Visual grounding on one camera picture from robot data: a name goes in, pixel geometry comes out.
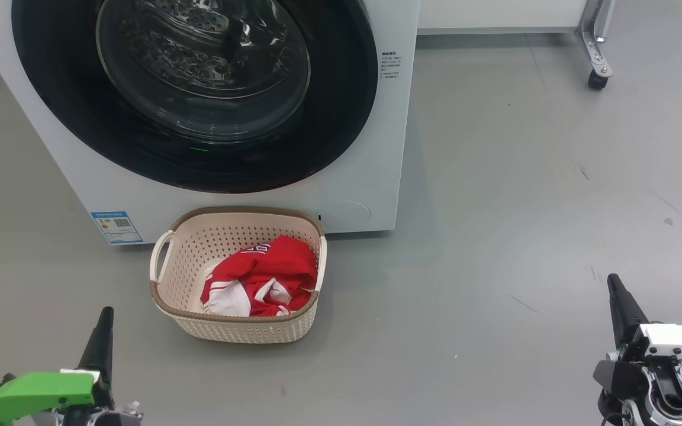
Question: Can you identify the white washing machine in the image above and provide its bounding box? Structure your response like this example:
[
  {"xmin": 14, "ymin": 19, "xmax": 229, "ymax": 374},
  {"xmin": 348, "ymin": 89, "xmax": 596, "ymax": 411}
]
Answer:
[{"xmin": 0, "ymin": 0, "xmax": 422, "ymax": 245}]

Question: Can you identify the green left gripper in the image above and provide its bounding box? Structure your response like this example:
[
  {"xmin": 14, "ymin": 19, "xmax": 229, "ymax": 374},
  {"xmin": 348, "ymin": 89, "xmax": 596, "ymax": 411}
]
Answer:
[{"xmin": 0, "ymin": 306, "xmax": 115, "ymax": 426}]

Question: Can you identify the cream perforated laundry basket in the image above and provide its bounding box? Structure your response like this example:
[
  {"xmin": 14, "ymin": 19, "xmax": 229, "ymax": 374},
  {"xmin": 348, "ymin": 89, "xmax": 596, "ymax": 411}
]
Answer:
[{"xmin": 150, "ymin": 206, "xmax": 327, "ymax": 344}]

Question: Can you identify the blue energy label sticker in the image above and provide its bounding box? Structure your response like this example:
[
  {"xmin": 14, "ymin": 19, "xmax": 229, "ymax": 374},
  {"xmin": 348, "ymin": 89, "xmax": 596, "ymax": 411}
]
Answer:
[{"xmin": 91, "ymin": 211, "xmax": 143, "ymax": 245}]

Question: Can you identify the metal frame leg with caster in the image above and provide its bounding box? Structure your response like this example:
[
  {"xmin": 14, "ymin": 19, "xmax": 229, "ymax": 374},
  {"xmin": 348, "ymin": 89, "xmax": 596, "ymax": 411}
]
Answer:
[{"xmin": 575, "ymin": 0, "xmax": 617, "ymax": 91}]

